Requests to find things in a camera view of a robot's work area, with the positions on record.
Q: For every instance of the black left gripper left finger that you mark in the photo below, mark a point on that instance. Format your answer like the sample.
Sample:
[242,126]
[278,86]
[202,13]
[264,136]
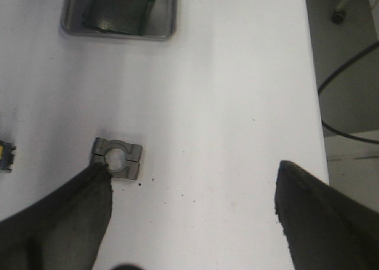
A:
[64,229]

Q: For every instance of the silver metal tray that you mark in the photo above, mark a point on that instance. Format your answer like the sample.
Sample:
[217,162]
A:
[153,20]

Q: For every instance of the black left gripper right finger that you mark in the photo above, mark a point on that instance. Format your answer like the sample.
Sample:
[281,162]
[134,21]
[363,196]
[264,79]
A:
[324,228]

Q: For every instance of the grey metal clamp block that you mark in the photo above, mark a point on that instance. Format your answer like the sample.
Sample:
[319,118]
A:
[121,159]

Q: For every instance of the red emergency stop button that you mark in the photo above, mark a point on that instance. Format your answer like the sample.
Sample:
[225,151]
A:
[7,156]

